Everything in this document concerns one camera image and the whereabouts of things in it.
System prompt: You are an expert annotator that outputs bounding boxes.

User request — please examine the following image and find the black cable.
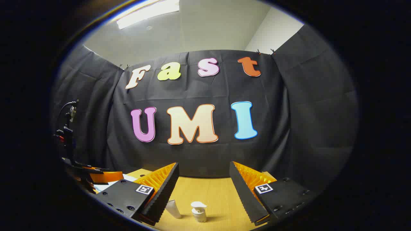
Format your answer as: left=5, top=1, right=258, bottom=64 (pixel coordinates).
left=57, top=101, right=77, bottom=129

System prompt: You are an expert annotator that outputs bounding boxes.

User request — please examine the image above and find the white squeeze tube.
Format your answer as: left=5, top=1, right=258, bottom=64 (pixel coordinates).
left=165, top=200, right=182, bottom=219

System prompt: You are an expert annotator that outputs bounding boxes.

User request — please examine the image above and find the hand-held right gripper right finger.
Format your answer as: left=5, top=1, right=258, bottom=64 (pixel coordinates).
left=229, top=161, right=317, bottom=227

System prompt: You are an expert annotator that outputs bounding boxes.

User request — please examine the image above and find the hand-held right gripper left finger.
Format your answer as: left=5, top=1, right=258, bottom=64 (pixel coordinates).
left=95, top=162, right=180, bottom=226

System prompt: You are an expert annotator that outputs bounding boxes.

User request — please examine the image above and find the ceiling light panel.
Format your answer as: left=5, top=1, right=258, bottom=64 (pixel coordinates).
left=116, top=0, right=180, bottom=30

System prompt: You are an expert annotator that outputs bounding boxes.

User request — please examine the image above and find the white pump bottle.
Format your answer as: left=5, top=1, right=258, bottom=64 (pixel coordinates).
left=190, top=201, right=208, bottom=223

